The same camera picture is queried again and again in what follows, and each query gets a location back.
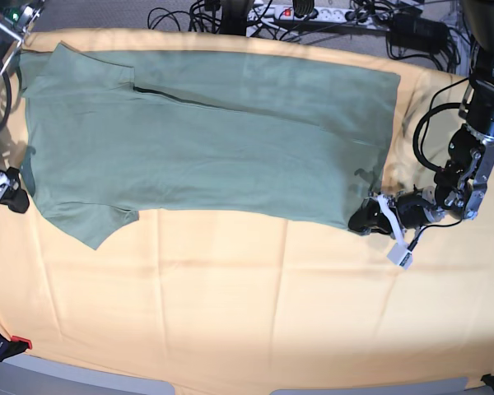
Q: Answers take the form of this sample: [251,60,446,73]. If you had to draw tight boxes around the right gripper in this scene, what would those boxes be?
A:
[0,167,30,213]

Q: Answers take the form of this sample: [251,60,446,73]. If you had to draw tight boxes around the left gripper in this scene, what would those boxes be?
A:
[348,187,445,238]

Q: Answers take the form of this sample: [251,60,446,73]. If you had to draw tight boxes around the green T-shirt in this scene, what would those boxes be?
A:
[20,44,400,249]

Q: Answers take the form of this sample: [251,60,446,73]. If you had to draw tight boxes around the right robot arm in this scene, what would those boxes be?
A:
[0,1,45,214]

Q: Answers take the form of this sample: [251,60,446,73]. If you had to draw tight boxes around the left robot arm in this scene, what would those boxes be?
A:
[348,1,494,239]

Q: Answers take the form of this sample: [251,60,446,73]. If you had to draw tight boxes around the blue red clamp left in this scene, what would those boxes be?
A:
[0,333,32,362]

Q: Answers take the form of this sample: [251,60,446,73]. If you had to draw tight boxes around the yellow table cloth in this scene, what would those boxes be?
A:
[0,27,494,388]

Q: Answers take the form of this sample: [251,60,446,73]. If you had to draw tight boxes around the black power adapter box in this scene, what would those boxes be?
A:
[389,13,449,50]

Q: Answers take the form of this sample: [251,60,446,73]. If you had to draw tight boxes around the white power strip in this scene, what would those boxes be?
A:
[248,4,355,23]

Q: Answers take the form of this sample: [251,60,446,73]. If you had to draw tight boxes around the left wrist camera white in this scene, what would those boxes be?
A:
[387,243,413,270]

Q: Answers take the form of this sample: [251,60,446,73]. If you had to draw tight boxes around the black centre stand post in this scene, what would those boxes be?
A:
[218,0,251,36]

